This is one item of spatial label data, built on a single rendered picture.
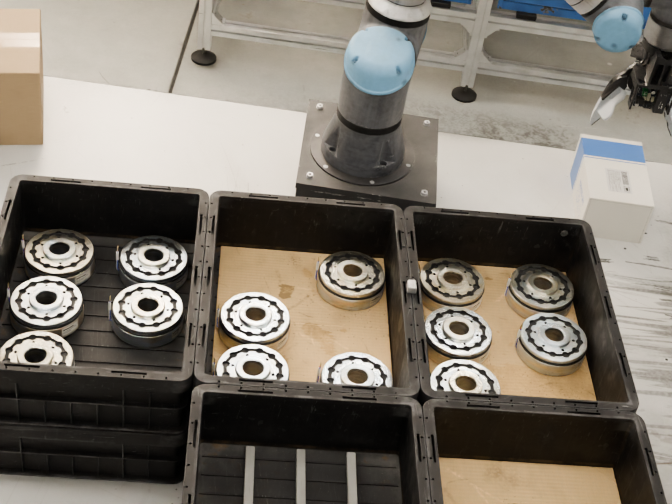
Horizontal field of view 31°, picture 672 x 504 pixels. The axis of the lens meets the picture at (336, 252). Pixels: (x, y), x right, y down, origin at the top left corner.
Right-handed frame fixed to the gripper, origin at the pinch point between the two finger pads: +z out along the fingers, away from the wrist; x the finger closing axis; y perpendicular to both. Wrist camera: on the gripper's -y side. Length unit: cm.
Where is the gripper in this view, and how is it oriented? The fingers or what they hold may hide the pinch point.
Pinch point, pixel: (630, 128)
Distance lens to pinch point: 229.1
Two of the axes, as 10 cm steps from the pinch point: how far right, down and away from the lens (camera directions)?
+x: 9.9, 1.4, 0.2
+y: -0.7, 6.6, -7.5
